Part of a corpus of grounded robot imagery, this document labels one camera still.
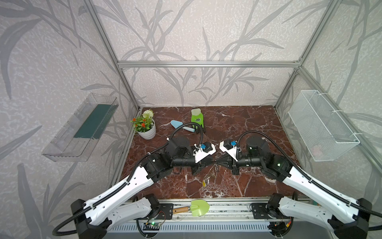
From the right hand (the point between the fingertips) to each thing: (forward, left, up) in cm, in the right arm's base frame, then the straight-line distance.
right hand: (216, 156), depth 65 cm
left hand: (-1, +1, +2) cm, 3 cm away
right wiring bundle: (-25, -32, -29) cm, 50 cm away
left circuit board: (-24, +31, -28) cm, 48 cm away
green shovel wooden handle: (-16, +9, -25) cm, 31 cm away
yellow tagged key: (-4, +5, -26) cm, 27 cm away
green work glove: (+46, +10, -27) cm, 54 cm away
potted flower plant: (+26, +42, -12) cm, 51 cm away
